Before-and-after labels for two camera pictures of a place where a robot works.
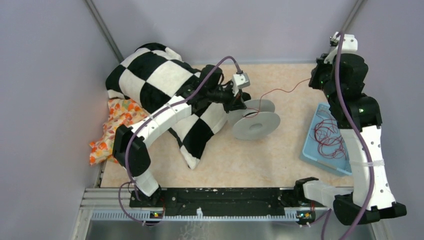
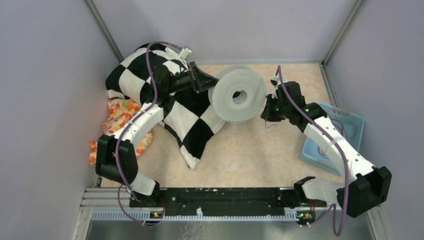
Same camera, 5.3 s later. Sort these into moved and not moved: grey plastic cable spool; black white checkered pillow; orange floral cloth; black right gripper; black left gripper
Moved: grey plastic cable spool; black right gripper; black left gripper
Not moved: orange floral cloth; black white checkered pillow
